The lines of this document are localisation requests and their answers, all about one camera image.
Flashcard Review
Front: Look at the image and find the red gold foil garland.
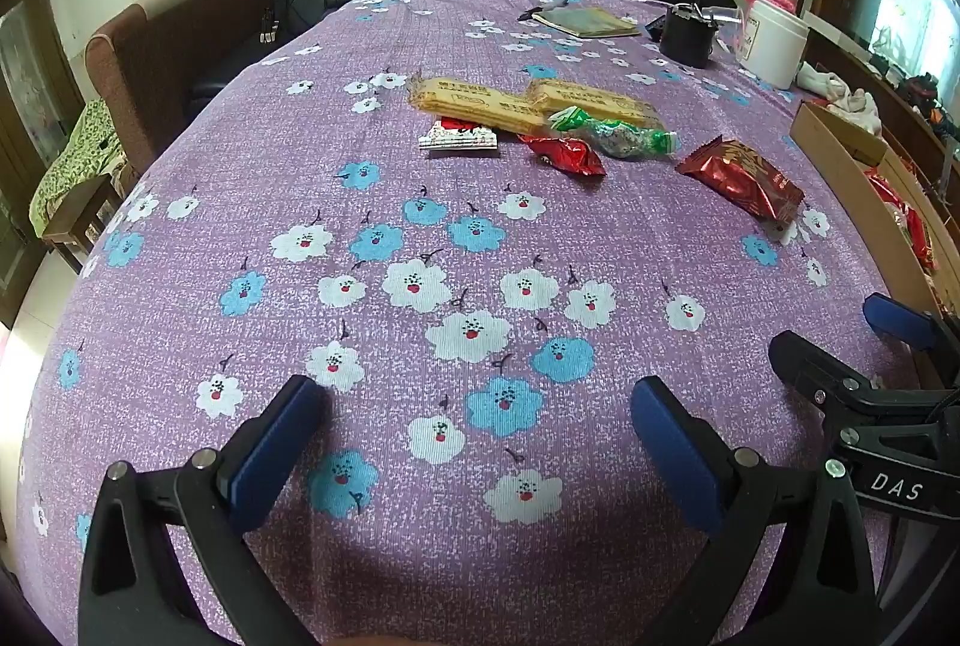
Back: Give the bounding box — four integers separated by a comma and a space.
862, 164, 938, 272

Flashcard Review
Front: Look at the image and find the wooden glass door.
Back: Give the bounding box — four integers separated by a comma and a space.
0, 0, 83, 317

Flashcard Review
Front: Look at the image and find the black pen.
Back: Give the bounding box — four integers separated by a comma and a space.
517, 0, 582, 21

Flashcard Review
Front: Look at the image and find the cardboard box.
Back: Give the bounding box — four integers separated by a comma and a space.
789, 101, 960, 317

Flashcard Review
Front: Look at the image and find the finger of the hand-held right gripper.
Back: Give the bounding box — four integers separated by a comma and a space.
769, 329, 960, 441
862, 292, 960, 386

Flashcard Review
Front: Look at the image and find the white socks bundle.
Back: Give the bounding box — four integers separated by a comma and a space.
796, 61, 882, 133

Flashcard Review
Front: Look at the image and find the small red snack packet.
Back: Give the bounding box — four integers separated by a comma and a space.
520, 134, 607, 178

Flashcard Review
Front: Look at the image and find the green notebook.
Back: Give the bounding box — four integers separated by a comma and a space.
531, 7, 642, 41

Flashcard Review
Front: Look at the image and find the purple floral tablecloth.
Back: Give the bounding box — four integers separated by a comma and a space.
15, 0, 938, 646

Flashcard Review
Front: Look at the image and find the brown armchair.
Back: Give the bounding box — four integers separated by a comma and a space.
84, 0, 282, 167

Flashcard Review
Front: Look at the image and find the white plastic bucket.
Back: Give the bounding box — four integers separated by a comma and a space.
735, 0, 811, 90

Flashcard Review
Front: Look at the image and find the wooden side table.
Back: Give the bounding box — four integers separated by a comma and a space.
41, 173, 125, 272

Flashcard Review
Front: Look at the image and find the black cup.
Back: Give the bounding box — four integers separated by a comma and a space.
658, 3, 722, 68

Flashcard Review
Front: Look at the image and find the tan biscuit packet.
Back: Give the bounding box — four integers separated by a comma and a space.
525, 78, 665, 130
407, 74, 548, 135

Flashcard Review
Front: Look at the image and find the red power tool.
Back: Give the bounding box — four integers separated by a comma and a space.
896, 71, 944, 118

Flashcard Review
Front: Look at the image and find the dark red foil snack packet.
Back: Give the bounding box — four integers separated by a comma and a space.
675, 134, 806, 226

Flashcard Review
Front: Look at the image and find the white red-print snack packet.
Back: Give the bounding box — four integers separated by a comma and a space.
418, 119, 501, 154

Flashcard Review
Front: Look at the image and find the green candy packet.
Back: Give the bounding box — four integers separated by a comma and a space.
547, 106, 680, 160

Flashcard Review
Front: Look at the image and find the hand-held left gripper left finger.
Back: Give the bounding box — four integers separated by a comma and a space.
77, 374, 329, 646

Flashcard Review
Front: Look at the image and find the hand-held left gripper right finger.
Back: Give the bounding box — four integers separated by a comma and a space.
630, 376, 878, 646

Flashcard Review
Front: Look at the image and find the green patterned cloth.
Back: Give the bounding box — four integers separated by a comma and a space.
28, 97, 121, 235

